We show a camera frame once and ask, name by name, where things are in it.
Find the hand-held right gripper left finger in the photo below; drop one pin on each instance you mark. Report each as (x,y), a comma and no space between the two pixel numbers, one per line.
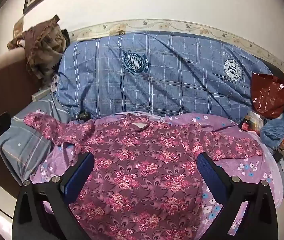
(79,177)

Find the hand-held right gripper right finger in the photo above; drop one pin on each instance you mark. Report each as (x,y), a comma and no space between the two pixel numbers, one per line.
(210,177)

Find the pink floral shirt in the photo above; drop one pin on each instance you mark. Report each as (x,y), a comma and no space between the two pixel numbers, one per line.
(144,167)

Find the grey striped pillow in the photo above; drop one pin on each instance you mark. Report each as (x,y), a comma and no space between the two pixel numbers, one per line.
(24,140)

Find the purple floral blanket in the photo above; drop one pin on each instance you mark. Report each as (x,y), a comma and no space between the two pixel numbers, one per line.
(244,170)

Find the wooden headboard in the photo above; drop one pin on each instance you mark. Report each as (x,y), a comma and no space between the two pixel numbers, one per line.
(7,80)

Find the small black object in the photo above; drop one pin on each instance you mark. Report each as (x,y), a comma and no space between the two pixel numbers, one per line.
(83,116)

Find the small dark bottle red label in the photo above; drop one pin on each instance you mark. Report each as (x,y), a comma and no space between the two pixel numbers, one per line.
(245,125)

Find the blue denim cloth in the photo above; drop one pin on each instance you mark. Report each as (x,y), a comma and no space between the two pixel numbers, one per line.
(274,132)

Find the brown patterned cloth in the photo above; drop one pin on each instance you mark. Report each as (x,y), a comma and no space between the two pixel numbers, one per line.
(42,50)

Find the red plastic bag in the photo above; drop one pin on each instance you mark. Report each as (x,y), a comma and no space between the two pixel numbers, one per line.
(269,95)

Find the blue plaid quilt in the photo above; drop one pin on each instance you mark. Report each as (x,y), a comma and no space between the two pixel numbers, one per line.
(169,80)

